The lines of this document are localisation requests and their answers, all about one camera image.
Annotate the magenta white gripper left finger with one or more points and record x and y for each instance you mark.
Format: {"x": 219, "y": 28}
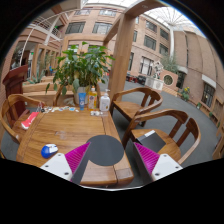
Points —
{"x": 65, "y": 165}

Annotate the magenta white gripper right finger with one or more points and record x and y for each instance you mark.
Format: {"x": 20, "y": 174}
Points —
{"x": 153, "y": 166}

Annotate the dark grey round mouse pad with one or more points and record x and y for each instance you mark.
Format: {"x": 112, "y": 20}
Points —
{"x": 102, "y": 151}

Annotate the grey laptop on chair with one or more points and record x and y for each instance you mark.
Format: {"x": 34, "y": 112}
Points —
{"x": 152, "y": 141}

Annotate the wooden slatted table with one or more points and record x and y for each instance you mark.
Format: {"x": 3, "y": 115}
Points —
{"x": 69, "y": 130}

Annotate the wooden chair near right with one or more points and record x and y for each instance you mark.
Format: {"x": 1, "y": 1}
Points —
{"x": 171, "y": 147}

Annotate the red white packet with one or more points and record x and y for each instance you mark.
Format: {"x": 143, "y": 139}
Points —
{"x": 26, "y": 124}

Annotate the small clear item on table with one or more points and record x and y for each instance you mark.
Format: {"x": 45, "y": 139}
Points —
{"x": 96, "y": 113}

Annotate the wooden chair behind table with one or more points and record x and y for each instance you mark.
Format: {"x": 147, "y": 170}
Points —
{"x": 63, "y": 96}

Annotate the wooden chair far right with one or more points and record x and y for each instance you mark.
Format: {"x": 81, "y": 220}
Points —
{"x": 151, "y": 100}

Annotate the blue tube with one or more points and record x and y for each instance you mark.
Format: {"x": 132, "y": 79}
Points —
{"x": 82, "y": 97}

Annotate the yellow liquid bottle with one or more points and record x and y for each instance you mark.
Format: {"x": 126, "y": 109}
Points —
{"x": 92, "y": 99}

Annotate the white pump sanitizer bottle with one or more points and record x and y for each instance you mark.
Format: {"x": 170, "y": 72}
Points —
{"x": 105, "y": 102}

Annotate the wooden chair left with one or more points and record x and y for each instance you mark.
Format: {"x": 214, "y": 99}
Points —
{"x": 14, "y": 111}

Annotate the white stone planter box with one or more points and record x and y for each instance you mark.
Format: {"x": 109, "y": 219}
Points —
{"x": 154, "y": 83}

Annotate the green potted plant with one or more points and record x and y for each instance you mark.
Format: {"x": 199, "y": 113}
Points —
{"x": 80, "y": 69}

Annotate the wooden pillar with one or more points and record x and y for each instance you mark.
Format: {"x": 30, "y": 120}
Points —
{"x": 121, "y": 54}

